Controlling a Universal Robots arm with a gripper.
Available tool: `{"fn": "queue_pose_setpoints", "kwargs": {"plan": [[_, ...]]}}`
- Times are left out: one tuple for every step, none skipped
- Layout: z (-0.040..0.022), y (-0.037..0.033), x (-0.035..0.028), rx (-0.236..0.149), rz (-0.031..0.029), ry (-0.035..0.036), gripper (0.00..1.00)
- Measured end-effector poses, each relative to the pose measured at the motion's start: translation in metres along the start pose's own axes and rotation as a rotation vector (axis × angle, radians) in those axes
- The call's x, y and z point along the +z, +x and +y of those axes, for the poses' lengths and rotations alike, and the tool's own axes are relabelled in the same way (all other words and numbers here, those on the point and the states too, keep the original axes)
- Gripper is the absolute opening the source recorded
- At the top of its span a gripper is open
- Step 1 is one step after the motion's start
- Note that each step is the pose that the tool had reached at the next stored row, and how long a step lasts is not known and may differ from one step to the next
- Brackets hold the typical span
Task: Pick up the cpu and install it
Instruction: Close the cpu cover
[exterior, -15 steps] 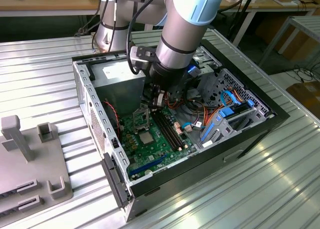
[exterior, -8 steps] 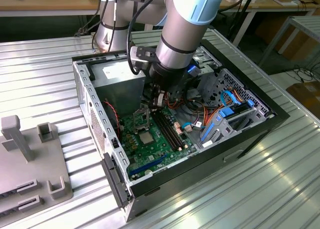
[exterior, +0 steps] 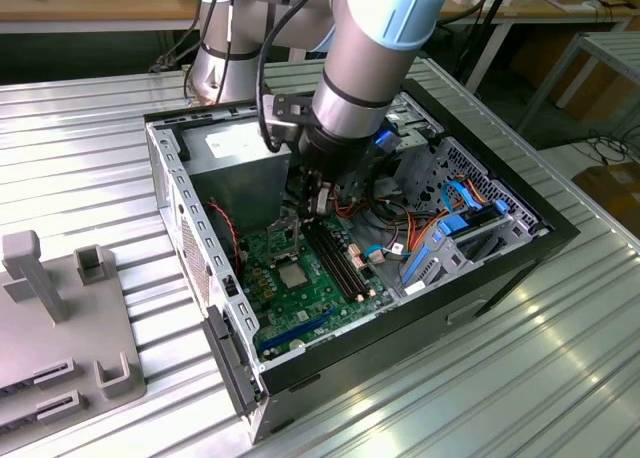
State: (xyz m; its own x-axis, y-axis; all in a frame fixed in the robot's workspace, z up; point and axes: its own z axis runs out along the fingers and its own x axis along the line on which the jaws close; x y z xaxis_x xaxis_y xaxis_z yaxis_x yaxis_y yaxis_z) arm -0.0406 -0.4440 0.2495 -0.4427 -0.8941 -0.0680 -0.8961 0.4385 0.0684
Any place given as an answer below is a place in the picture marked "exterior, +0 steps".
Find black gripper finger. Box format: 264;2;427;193
298;169;321;225
316;180;335;218

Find metal socket cover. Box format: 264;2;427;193
267;216;305;262

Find silver CPU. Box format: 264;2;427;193
278;263;310;290

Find CPU socket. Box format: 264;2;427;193
275;261;313;296

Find black RAM slot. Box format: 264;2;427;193
317;220;375;296
302;222;357;304
307;222;363;302
312;221;369;299

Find grey power supply unit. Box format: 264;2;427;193
177;120;293;235

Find black case fan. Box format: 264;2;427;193
203;196;245;282

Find green motherboard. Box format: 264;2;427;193
235;211;401;365

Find blue disk carrier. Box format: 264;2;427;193
399;199;511;286

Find blue expansion slot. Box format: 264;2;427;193
256;305;336;358

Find black open PC case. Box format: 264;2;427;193
142;77;581;447

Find black stand leg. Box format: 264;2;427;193
452;0;517;92

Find black expansion card latch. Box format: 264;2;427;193
201;305;265;420

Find grey metal disk bay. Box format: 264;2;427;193
392;205;549;302

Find large brown cardboard box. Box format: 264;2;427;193
509;25;634;122

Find small cardboard box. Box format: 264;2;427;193
571;161;640;220

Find grey parts rack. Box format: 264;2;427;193
0;230;149;452

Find long wooden desk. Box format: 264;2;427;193
0;0;640;37

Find orange red power wire bundle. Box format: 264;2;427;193
333;197;454;257

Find black wire bundle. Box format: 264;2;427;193
367;170;419;217

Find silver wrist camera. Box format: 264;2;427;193
263;113;302;143

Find black camera bracket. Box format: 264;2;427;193
271;92;316;129

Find thick black camera cable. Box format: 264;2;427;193
253;0;331;154

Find blue SATA wire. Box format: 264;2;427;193
438;177;485;215

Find thin cable with silver plug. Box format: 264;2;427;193
148;0;221;75

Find grey metal frame table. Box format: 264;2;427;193
517;30;640;147

